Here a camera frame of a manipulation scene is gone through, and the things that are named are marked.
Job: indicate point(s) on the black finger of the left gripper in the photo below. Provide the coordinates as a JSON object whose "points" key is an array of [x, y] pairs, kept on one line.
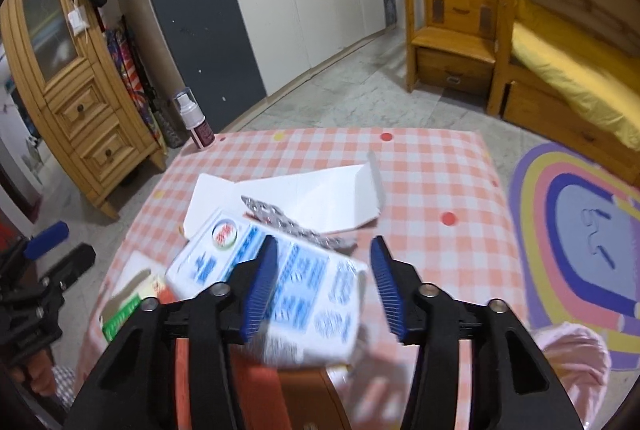
{"points": [[71, 267]]}

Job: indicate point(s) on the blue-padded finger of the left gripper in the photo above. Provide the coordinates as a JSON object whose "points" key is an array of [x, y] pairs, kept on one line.
{"points": [[45, 241]]}

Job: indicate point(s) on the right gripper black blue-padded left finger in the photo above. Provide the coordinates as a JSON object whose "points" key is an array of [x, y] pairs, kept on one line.
{"points": [[133, 385]]}

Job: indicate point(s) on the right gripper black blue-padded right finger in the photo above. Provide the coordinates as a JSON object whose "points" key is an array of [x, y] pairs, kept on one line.
{"points": [[513, 386]]}

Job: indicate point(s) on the white blue milk carton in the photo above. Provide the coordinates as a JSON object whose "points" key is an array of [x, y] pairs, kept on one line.
{"points": [[312, 317]]}

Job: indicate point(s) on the silver pill blister pack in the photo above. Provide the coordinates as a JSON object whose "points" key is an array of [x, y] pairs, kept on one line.
{"points": [[274, 217]]}

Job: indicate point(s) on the pink trash bag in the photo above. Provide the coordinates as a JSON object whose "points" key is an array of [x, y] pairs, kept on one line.
{"points": [[580, 358]]}

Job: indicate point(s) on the green medicine box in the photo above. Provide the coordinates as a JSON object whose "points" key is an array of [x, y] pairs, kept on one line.
{"points": [[146, 284]]}

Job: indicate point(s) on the white spray bottle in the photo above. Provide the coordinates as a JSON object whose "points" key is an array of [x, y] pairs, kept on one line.
{"points": [[193, 119]]}

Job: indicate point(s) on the rainbow floor rug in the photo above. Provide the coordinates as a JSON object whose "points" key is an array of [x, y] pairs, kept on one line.
{"points": [[578, 231]]}

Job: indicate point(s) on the wooden drawer cabinet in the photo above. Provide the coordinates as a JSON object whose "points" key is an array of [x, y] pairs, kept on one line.
{"points": [[73, 93]]}

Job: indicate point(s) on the pink checkered tablecloth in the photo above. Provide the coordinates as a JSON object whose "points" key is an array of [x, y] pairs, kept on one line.
{"points": [[445, 212]]}

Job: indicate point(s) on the white flattened cardboard box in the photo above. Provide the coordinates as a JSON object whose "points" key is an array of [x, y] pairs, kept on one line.
{"points": [[328, 201]]}

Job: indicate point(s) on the wooden bed with yellow sheet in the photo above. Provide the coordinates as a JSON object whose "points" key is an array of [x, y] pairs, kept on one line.
{"points": [[573, 77]]}

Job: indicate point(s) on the wooden stair drawers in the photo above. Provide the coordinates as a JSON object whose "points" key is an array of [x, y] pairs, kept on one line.
{"points": [[455, 4]]}

